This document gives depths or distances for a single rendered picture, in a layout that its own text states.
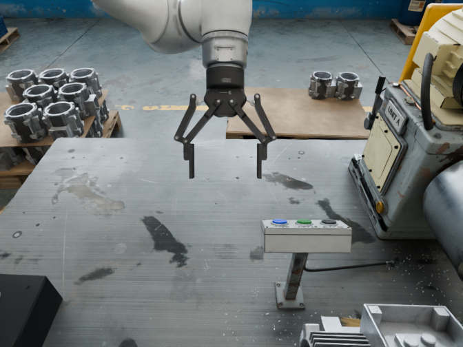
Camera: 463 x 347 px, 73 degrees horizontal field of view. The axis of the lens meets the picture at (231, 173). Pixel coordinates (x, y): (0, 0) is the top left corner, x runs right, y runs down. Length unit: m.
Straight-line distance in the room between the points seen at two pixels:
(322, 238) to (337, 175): 0.59
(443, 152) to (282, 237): 0.43
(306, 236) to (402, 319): 0.20
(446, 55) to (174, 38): 0.62
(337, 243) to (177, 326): 0.43
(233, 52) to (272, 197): 0.59
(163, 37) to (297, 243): 0.50
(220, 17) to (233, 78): 0.11
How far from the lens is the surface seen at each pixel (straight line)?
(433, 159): 0.85
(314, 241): 0.64
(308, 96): 3.10
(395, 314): 0.57
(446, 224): 0.81
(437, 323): 0.58
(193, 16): 0.67
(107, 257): 0.98
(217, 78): 0.61
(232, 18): 0.62
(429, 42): 0.93
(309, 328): 0.56
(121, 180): 1.19
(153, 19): 0.71
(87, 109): 2.52
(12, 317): 0.85
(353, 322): 0.87
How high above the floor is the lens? 1.57
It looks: 42 degrees down
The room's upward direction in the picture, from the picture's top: straight up
